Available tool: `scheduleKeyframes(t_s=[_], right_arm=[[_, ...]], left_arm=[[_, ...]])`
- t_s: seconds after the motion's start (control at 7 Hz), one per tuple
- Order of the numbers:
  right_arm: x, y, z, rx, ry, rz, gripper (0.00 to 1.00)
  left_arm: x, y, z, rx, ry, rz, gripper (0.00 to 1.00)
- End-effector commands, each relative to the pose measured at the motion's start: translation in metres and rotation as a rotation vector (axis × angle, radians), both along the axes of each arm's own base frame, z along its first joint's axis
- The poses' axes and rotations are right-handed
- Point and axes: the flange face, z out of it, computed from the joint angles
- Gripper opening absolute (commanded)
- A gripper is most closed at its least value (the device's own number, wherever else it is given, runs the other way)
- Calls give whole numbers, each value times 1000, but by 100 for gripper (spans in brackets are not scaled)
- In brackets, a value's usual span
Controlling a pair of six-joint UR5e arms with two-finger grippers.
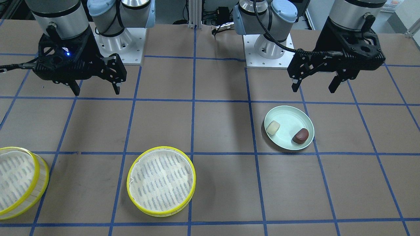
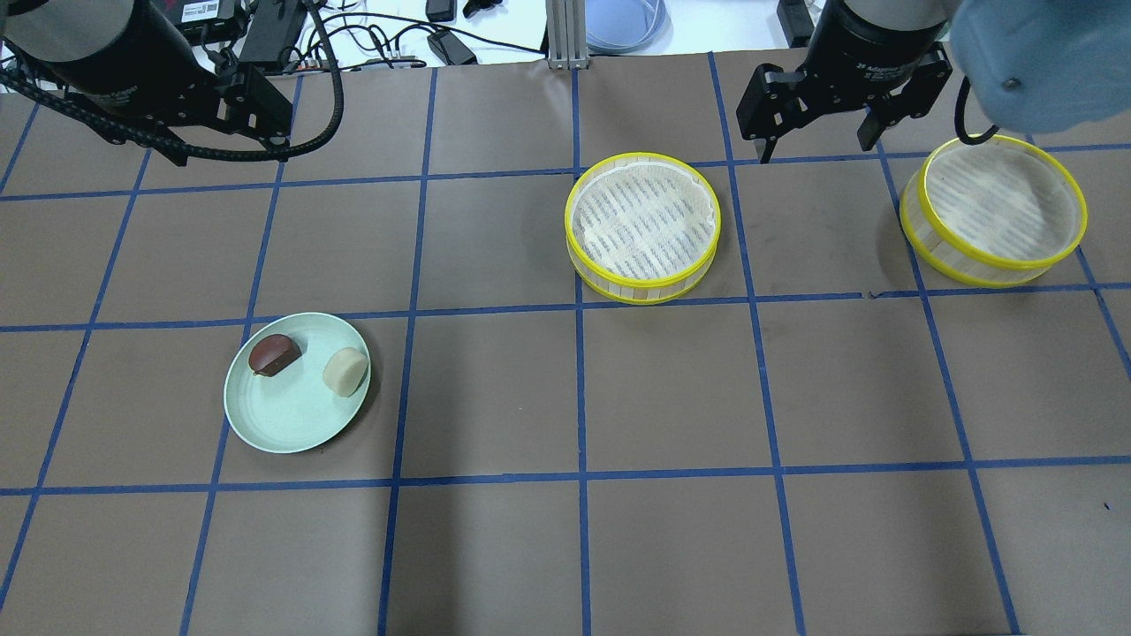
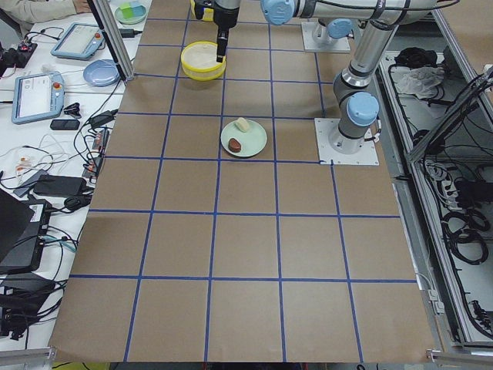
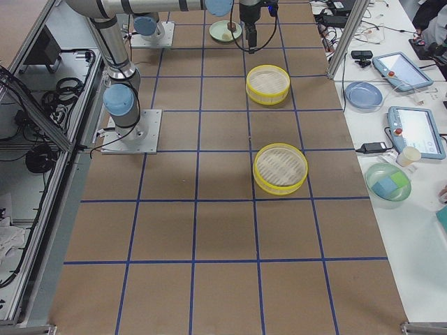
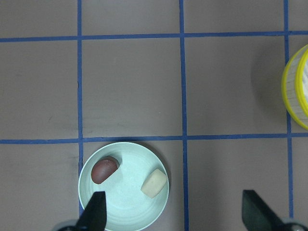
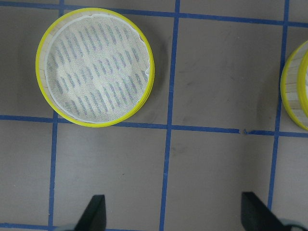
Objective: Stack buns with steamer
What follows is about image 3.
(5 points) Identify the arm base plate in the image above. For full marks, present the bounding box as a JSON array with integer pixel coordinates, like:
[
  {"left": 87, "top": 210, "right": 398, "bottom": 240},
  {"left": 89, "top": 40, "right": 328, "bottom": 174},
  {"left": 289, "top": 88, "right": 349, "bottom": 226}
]
[
  {"left": 301, "top": 18, "right": 353, "bottom": 54},
  {"left": 314, "top": 118, "right": 379, "bottom": 166}
]

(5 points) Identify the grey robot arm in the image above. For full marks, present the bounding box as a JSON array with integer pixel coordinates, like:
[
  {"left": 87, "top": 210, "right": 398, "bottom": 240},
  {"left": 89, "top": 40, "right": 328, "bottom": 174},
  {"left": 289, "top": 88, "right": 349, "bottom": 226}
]
[
  {"left": 213, "top": 0, "right": 241, "bottom": 63},
  {"left": 260, "top": 1, "right": 437, "bottom": 142}
]

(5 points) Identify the white steamed bun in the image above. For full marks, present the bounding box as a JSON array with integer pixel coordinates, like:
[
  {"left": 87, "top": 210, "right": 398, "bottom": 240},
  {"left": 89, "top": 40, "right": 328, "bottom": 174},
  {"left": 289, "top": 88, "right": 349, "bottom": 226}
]
[{"left": 235, "top": 117, "right": 250, "bottom": 133}]

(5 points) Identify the far teach pendant tablet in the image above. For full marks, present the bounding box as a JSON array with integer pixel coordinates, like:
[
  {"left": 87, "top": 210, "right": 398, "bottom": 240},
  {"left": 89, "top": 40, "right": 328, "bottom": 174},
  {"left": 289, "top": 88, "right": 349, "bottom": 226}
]
[{"left": 51, "top": 22, "right": 104, "bottom": 60}]

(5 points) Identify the near teach pendant tablet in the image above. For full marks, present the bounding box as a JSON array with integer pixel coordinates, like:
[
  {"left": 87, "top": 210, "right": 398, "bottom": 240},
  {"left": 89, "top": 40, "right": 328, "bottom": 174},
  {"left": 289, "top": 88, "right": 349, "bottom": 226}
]
[{"left": 12, "top": 72, "right": 65, "bottom": 125}]

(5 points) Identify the aluminium frame post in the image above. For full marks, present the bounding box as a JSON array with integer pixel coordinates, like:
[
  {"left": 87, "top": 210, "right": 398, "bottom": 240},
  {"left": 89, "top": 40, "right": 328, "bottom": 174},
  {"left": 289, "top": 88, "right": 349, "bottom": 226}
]
[{"left": 87, "top": 0, "right": 134, "bottom": 84}]

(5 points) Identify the crumpled white cloth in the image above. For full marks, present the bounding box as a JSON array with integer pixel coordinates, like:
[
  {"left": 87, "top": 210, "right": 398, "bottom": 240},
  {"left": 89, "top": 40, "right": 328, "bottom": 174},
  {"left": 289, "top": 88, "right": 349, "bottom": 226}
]
[{"left": 396, "top": 66, "right": 444, "bottom": 99}]

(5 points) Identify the black power adapter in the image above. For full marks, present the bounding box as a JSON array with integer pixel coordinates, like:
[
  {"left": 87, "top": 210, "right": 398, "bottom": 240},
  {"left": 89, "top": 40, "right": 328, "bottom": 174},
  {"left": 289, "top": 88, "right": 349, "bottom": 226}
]
[{"left": 119, "top": 29, "right": 143, "bottom": 39}]

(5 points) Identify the green glass bowl with sponges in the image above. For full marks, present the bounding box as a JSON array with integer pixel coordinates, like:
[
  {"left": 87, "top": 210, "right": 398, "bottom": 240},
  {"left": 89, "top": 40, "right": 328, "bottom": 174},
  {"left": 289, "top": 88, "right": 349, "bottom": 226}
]
[{"left": 114, "top": 1, "right": 147, "bottom": 25}]

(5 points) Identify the yellow bamboo steamer basket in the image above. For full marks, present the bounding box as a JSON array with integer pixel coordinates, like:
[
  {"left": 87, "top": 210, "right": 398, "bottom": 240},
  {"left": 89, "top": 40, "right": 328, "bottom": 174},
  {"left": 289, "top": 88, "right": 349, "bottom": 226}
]
[{"left": 180, "top": 41, "right": 226, "bottom": 82}]

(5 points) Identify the blue plate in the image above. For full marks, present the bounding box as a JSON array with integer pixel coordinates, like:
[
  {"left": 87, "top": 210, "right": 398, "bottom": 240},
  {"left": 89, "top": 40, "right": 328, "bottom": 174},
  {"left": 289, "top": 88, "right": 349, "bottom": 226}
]
[{"left": 82, "top": 59, "right": 120, "bottom": 87}]

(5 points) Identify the black power brick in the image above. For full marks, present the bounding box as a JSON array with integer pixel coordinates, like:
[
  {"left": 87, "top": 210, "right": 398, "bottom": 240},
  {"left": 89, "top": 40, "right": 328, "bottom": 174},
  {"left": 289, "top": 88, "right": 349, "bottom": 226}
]
[{"left": 33, "top": 175, "right": 86, "bottom": 197}]

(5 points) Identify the black laptop computer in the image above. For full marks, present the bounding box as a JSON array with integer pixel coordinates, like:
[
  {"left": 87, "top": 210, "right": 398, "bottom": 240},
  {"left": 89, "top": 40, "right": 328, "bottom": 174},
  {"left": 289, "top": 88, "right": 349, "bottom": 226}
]
[{"left": 1, "top": 190, "right": 50, "bottom": 274}]

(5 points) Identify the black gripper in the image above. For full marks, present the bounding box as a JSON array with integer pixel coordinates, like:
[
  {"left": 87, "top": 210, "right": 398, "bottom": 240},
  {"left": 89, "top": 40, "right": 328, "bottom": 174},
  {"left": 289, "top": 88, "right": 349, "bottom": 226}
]
[{"left": 216, "top": 29, "right": 229, "bottom": 63}]

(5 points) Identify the teach pendant tablet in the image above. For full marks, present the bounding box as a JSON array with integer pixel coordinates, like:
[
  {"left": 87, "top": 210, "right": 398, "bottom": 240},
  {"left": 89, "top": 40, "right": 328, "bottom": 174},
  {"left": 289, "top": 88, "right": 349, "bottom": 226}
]
[
  {"left": 12, "top": 72, "right": 65, "bottom": 125},
  {"left": 51, "top": 22, "right": 104, "bottom": 60}
]

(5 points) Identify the brown steamed bun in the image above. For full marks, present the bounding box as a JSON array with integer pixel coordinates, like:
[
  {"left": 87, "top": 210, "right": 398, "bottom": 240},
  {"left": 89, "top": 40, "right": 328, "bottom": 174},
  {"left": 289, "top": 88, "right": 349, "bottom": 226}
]
[{"left": 228, "top": 138, "right": 242, "bottom": 153}]

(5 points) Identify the light green plate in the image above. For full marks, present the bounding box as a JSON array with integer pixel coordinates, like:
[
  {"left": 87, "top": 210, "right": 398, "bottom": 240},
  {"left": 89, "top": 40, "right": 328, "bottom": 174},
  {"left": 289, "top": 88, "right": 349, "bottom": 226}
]
[{"left": 220, "top": 119, "right": 267, "bottom": 158}]

